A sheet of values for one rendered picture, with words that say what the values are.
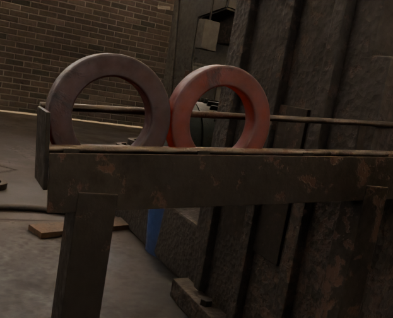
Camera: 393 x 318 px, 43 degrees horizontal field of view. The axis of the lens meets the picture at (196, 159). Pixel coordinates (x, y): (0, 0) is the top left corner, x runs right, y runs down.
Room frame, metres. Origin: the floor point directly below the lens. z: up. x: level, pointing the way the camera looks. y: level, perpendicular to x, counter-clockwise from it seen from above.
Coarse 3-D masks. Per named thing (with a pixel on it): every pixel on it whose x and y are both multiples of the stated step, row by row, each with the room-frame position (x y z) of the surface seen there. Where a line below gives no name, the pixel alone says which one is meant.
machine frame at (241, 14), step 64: (256, 0) 1.57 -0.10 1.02; (320, 0) 1.32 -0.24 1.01; (384, 0) 1.13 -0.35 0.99; (256, 64) 1.53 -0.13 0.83; (320, 64) 1.27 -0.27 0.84; (384, 64) 1.09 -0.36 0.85; (320, 128) 1.19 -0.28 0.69; (384, 128) 1.09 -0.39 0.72; (192, 256) 1.69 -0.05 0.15; (256, 256) 1.37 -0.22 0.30; (320, 256) 1.15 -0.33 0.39; (384, 256) 1.14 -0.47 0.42
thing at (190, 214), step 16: (192, 128) 2.08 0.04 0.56; (208, 128) 2.14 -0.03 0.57; (208, 144) 2.12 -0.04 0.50; (176, 208) 1.95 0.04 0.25; (192, 208) 1.98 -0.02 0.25; (128, 224) 2.35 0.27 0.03; (144, 224) 2.17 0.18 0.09; (176, 224) 1.90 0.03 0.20; (192, 224) 1.79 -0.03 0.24; (144, 240) 2.15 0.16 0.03; (160, 240) 2.01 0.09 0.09; (176, 240) 1.88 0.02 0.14; (192, 240) 1.77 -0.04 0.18; (160, 256) 1.98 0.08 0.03; (176, 256) 1.86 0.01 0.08; (176, 272) 1.84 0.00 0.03
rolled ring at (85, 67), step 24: (72, 72) 0.70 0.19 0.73; (96, 72) 0.71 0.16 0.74; (120, 72) 0.73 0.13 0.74; (144, 72) 0.75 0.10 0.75; (48, 96) 0.71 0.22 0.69; (72, 96) 0.70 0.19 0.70; (144, 96) 0.76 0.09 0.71; (144, 120) 0.78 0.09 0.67; (168, 120) 0.77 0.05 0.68; (72, 144) 0.70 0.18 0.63; (144, 144) 0.76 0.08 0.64
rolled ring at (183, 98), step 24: (192, 72) 0.81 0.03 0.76; (216, 72) 0.80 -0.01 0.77; (240, 72) 0.82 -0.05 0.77; (192, 96) 0.79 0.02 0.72; (240, 96) 0.85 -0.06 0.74; (264, 96) 0.85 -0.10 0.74; (264, 120) 0.85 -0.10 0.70; (168, 144) 0.80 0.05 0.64; (192, 144) 0.79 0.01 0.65; (240, 144) 0.85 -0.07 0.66
